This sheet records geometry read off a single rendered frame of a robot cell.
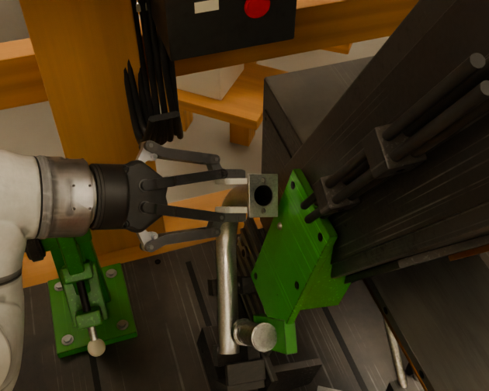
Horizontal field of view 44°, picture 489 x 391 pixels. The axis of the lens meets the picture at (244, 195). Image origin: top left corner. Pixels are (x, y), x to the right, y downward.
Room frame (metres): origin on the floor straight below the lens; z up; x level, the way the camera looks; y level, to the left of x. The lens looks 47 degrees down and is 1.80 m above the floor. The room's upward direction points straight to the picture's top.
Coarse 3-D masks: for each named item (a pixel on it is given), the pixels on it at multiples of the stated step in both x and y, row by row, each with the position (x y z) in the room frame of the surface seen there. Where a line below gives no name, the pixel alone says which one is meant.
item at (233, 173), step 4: (208, 164) 0.55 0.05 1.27; (212, 164) 0.54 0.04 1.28; (216, 164) 0.54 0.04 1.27; (208, 168) 0.55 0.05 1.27; (212, 168) 0.54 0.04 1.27; (216, 168) 0.54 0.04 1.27; (220, 168) 0.54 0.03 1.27; (228, 172) 0.54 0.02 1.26; (232, 172) 0.54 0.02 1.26; (236, 172) 0.55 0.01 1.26; (240, 172) 0.55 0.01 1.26; (244, 172) 0.55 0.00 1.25; (228, 176) 0.54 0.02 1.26; (232, 176) 0.54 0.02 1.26; (236, 176) 0.54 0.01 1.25; (240, 176) 0.55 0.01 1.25; (244, 176) 0.55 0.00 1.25
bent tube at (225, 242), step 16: (256, 176) 0.54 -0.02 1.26; (272, 176) 0.54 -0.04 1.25; (240, 192) 0.55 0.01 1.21; (256, 192) 0.57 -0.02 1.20; (272, 192) 0.53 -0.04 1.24; (256, 208) 0.51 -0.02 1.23; (272, 208) 0.52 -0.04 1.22; (224, 224) 0.57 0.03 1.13; (224, 240) 0.56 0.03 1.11; (224, 256) 0.54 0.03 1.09; (224, 272) 0.52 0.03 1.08; (224, 288) 0.51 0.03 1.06; (224, 304) 0.49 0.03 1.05; (224, 320) 0.47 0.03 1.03; (224, 336) 0.45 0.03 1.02; (224, 352) 0.43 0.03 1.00
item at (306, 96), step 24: (312, 72) 0.79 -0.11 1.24; (336, 72) 0.79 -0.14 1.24; (360, 72) 0.79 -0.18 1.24; (264, 96) 0.77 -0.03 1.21; (288, 96) 0.72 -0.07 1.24; (312, 96) 0.72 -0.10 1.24; (336, 96) 0.72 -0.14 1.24; (264, 120) 0.76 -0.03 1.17; (288, 120) 0.67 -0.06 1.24; (312, 120) 0.67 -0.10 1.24; (264, 144) 0.75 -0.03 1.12; (288, 144) 0.67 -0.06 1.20; (264, 168) 0.75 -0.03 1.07
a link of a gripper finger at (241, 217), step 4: (228, 216) 0.50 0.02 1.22; (232, 216) 0.50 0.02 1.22; (236, 216) 0.51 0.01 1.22; (240, 216) 0.51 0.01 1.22; (244, 216) 0.51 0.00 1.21; (224, 220) 0.50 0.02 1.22; (228, 220) 0.50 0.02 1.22; (232, 220) 0.50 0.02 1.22; (236, 220) 0.50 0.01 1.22; (240, 220) 0.50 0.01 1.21; (244, 220) 0.51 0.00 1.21; (208, 224) 0.49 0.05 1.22; (212, 224) 0.49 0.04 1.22; (216, 224) 0.49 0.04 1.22; (220, 224) 0.49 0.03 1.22
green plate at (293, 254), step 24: (288, 192) 0.53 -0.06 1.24; (312, 192) 0.50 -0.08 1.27; (288, 216) 0.51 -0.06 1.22; (288, 240) 0.48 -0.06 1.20; (312, 240) 0.45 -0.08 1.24; (264, 264) 0.51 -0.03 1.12; (288, 264) 0.46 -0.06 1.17; (312, 264) 0.43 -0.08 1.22; (264, 288) 0.48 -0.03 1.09; (288, 288) 0.44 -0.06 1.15; (312, 288) 0.44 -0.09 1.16; (336, 288) 0.45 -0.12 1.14; (288, 312) 0.42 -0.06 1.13
